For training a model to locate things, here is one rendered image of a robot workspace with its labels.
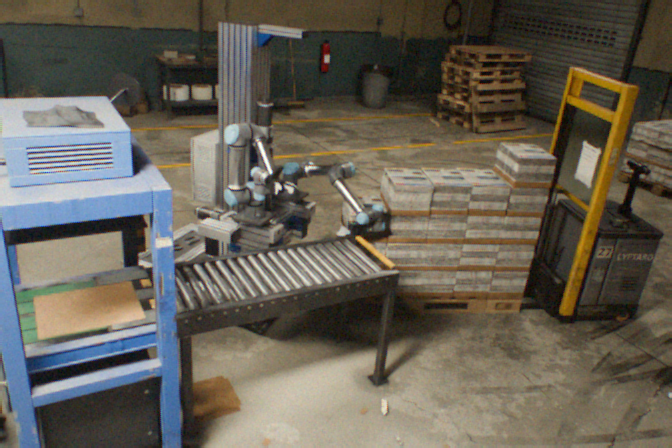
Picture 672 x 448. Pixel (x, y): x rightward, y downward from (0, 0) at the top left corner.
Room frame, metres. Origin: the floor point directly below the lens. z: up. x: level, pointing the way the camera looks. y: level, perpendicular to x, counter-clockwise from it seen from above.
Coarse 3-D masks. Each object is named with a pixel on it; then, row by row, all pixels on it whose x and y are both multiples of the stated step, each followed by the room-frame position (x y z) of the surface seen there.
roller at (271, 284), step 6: (252, 258) 2.97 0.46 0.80; (252, 264) 2.93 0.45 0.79; (258, 264) 2.91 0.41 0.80; (258, 270) 2.85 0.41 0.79; (264, 270) 2.84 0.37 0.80; (264, 276) 2.78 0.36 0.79; (270, 276) 2.79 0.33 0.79; (264, 282) 2.76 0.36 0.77; (270, 282) 2.72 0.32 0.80; (276, 282) 2.73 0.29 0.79; (270, 288) 2.69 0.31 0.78; (276, 288) 2.66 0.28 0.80
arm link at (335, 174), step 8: (336, 168) 3.75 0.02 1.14; (328, 176) 3.74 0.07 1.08; (336, 176) 3.69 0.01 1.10; (336, 184) 3.67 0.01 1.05; (344, 184) 3.66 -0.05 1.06; (344, 192) 3.62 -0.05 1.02; (352, 192) 3.64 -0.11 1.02; (352, 200) 3.58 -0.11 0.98; (352, 208) 3.56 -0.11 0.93; (360, 208) 3.54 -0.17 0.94; (360, 216) 3.49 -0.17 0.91; (368, 216) 3.50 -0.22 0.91
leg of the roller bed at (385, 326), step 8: (384, 296) 2.97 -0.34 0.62; (392, 296) 2.95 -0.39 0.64; (384, 304) 2.96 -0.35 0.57; (392, 304) 2.95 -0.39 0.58; (384, 312) 2.95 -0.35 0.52; (392, 312) 2.95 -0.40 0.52; (384, 320) 2.94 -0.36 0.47; (384, 328) 2.94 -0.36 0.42; (384, 336) 2.94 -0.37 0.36; (384, 344) 2.94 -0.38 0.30; (384, 352) 2.95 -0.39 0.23; (376, 360) 2.96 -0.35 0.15; (384, 360) 2.95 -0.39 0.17; (376, 368) 2.95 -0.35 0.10; (384, 368) 2.96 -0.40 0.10; (376, 376) 2.95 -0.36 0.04
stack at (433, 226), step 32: (416, 224) 3.79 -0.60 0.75; (448, 224) 3.83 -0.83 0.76; (480, 224) 3.88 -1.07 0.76; (384, 256) 3.75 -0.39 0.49; (416, 256) 3.79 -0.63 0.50; (448, 256) 3.83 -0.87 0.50; (480, 256) 3.88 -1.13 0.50; (416, 288) 3.80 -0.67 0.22; (448, 288) 3.85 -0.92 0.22; (480, 288) 3.89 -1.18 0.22
